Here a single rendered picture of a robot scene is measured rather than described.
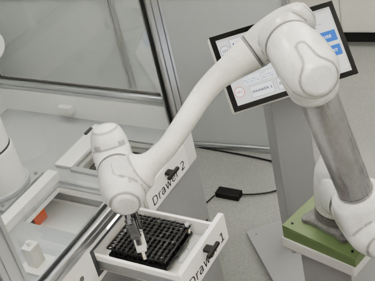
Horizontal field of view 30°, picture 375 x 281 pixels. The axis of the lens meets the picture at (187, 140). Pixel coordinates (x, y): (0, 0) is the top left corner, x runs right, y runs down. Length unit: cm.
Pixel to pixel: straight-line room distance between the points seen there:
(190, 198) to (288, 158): 50
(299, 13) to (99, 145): 62
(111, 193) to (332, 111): 59
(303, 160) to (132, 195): 146
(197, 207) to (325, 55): 133
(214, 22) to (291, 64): 210
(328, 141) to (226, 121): 225
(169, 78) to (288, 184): 86
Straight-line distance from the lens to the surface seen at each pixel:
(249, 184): 387
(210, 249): 218
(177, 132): 178
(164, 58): 249
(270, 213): 367
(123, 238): 233
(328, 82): 167
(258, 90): 271
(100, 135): 186
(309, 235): 232
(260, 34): 182
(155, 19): 242
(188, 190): 275
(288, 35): 172
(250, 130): 404
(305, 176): 312
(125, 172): 175
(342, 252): 227
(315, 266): 246
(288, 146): 300
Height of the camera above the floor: 238
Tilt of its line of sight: 33 degrees down
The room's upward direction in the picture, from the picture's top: 13 degrees counter-clockwise
